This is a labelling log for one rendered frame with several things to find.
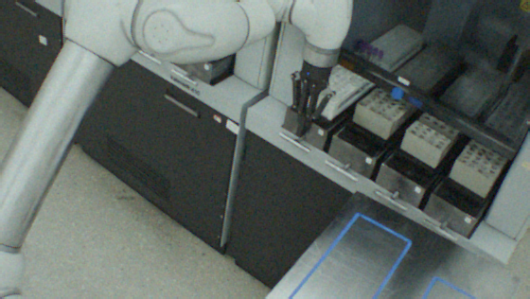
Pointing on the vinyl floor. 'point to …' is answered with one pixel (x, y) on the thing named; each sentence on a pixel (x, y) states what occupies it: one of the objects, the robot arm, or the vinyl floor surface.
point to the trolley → (389, 261)
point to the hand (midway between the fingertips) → (303, 124)
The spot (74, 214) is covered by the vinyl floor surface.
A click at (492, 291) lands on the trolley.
